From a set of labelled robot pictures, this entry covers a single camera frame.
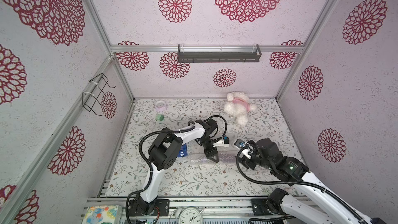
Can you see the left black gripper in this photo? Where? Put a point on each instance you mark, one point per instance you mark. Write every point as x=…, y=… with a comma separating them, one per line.
x=212, y=153

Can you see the purple glass bottle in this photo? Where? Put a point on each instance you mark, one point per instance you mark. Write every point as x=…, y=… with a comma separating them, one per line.
x=223, y=158

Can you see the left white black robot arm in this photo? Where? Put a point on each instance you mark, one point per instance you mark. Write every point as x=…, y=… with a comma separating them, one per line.
x=160, y=150

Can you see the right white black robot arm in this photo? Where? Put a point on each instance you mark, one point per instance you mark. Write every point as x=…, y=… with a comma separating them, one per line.
x=292, y=172

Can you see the blue tape dispenser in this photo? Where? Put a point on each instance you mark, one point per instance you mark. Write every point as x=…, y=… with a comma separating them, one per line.
x=183, y=152

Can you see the white teddy bear pink shirt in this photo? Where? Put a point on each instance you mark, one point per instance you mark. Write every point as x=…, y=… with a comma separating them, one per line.
x=238, y=106

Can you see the white analog clock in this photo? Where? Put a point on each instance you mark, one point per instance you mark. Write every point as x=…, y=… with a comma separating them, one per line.
x=191, y=215

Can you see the colourful patterned box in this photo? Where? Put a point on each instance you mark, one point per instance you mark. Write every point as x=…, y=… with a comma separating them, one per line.
x=104, y=214

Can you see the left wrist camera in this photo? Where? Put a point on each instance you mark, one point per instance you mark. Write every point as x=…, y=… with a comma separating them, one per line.
x=224, y=142

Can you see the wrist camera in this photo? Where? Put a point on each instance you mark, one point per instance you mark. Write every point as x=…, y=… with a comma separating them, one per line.
x=224, y=142
x=247, y=148

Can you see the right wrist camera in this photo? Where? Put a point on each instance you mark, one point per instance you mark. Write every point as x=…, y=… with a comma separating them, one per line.
x=247, y=148

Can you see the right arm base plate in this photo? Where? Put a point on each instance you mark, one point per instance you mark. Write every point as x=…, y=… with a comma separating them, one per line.
x=264, y=207

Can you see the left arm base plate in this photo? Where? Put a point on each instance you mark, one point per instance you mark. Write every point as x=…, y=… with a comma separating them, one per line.
x=140, y=208

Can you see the black wall shelf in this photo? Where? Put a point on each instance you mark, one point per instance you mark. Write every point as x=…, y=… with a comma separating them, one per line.
x=252, y=56

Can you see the black wire wall rack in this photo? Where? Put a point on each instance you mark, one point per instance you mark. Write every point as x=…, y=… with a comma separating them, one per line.
x=92, y=97

